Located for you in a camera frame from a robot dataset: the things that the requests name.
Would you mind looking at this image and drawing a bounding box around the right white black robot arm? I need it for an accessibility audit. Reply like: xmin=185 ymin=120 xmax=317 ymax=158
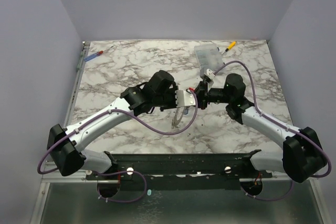
xmin=195 ymin=72 xmax=327 ymax=183

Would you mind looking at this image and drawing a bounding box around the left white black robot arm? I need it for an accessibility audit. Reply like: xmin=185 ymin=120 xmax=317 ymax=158
xmin=47 ymin=70 xmax=177 ymax=179

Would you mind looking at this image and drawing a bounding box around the clear plastic screw box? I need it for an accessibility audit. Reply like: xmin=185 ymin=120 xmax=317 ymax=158
xmin=194 ymin=44 xmax=224 ymax=71

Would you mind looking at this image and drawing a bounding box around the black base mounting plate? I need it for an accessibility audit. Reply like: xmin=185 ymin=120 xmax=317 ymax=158
xmin=86 ymin=152 xmax=272 ymax=190

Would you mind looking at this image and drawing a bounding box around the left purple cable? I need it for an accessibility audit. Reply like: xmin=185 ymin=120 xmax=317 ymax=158
xmin=37 ymin=87 xmax=198 ymax=204

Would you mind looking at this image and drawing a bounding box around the purple cable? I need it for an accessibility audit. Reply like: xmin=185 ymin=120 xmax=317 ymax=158
xmin=212 ymin=60 xmax=332 ymax=201
xmin=37 ymin=87 xmax=198 ymax=204

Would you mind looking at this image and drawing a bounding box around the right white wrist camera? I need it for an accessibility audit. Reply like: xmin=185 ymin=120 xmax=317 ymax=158
xmin=199 ymin=67 xmax=216 ymax=91

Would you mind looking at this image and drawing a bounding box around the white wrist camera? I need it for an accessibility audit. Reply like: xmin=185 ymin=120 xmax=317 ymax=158
xmin=175 ymin=90 xmax=196 ymax=108
xmin=199 ymin=67 xmax=216 ymax=91

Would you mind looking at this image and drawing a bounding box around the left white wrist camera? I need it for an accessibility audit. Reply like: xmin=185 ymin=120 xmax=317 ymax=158
xmin=175 ymin=90 xmax=196 ymax=108

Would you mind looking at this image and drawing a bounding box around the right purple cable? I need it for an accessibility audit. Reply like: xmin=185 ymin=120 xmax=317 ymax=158
xmin=212 ymin=60 xmax=332 ymax=201

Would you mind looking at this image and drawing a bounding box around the yellow handled screwdriver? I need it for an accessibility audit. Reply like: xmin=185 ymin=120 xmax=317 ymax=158
xmin=221 ymin=41 xmax=236 ymax=54

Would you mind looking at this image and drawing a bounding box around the blue red handled screwdriver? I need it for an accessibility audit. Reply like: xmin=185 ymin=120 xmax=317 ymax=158
xmin=83 ymin=46 xmax=113 ymax=62

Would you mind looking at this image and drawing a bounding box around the aluminium left side rail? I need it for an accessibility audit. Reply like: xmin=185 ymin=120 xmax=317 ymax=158
xmin=62 ymin=41 xmax=91 ymax=126

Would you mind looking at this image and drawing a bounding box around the aluminium rail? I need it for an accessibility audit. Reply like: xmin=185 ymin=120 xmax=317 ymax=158
xmin=62 ymin=41 xmax=91 ymax=126
xmin=41 ymin=159 xmax=91 ymax=183

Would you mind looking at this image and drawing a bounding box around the aluminium front rail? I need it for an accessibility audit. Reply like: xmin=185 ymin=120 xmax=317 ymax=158
xmin=41 ymin=159 xmax=91 ymax=183

